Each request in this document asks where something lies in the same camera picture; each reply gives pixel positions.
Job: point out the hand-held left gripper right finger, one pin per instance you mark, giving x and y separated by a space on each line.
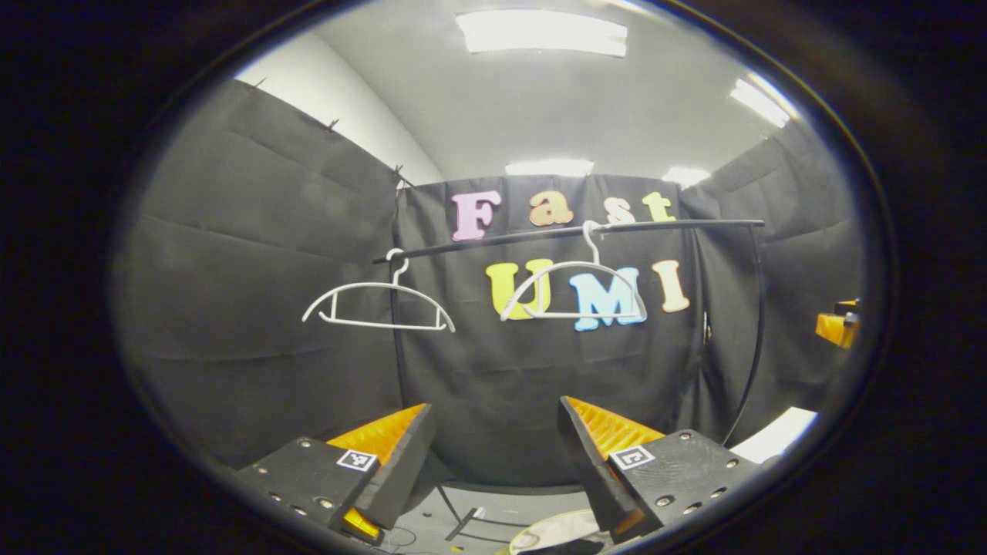
594 470

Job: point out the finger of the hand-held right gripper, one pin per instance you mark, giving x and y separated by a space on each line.
833 330

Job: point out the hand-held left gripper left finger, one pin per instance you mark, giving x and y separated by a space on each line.
409 462

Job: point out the white clothes hanger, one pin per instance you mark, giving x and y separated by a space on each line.
385 324
578 314

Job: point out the empty white clothes hanger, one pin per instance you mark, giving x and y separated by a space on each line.
385 324

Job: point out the black clothes rack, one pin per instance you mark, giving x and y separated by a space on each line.
678 223

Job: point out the white flat panel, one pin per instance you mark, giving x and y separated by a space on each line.
775 435

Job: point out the black backdrop cloth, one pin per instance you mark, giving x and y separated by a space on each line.
231 231

